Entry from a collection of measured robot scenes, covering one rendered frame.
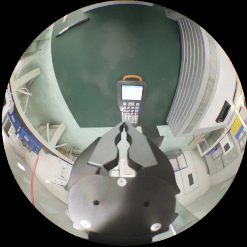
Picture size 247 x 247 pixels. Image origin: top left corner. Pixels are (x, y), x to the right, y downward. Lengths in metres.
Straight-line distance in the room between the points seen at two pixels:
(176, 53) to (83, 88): 0.33
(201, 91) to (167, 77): 0.11
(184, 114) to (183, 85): 0.09
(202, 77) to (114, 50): 0.23
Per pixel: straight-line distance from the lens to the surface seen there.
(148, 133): 0.81
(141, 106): 0.24
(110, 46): 0.24
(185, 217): 0.31
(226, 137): 3.02
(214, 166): 4.78
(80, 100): 0.31
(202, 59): 0.23
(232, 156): 4.32
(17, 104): 1.59
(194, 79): 0.23
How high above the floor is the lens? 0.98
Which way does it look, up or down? 46 degrees down
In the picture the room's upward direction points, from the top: 179 degrees counter-clockwise
